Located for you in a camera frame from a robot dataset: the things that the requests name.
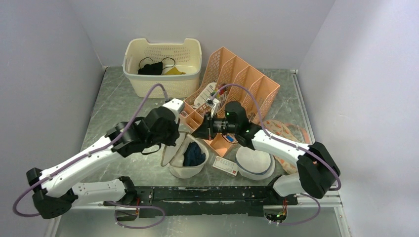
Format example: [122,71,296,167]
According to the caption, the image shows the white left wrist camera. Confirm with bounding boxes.
[163,98,185,115]

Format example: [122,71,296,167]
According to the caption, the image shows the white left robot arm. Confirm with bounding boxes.
[26,103,183,219]

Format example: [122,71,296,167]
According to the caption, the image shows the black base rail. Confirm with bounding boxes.
[117,186,297,218]

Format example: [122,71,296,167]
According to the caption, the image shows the orange patterned fabric bag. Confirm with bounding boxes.
[263,119,312,174]

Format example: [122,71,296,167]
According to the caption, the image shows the white mesh laundry bag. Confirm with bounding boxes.
[161,132,209,179]

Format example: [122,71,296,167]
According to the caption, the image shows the dark blue bra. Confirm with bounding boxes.
[183,142,206,167]

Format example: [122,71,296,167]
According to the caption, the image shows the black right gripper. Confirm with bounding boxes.
[192,111,238,140]

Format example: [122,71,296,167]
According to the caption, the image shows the black face mask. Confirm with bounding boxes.
[137,57,176,76]

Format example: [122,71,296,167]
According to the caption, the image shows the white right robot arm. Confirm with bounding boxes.
[192,101,341,204]

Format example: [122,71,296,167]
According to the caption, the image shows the yellow cloth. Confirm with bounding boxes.
[163,67,186,76]

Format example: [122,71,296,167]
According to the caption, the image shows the peach plastic desk organizer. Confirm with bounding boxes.
[173,46,281,158]

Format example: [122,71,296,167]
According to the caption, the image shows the white red card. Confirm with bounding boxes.
[212,156,238,177]

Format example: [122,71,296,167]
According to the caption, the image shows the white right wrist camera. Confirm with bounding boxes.
[206,98,220,117]

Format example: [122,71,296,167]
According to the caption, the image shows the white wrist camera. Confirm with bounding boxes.
[163,98,185,115]
[206,98,220,117]

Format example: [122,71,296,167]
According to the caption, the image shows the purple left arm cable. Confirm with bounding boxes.
[12,83,169,230]

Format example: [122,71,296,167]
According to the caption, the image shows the cream plastic laundry basket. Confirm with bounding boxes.
[123,38,202,98]

